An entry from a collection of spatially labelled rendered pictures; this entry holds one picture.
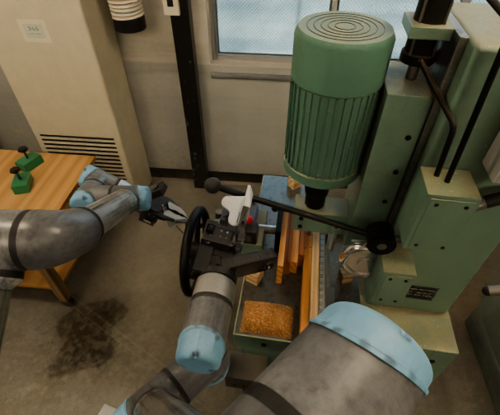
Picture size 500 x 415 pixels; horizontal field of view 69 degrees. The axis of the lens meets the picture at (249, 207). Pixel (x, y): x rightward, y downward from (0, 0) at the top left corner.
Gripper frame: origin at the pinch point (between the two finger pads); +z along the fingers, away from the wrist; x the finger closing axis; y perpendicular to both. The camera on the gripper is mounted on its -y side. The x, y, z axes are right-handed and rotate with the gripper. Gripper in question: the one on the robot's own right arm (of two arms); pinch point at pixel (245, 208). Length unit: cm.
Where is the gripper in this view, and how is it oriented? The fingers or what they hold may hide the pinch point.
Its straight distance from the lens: 81.6
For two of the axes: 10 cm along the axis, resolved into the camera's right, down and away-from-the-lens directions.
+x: -2.3, 6.6, 7.2
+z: 1.5, -7.1, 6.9
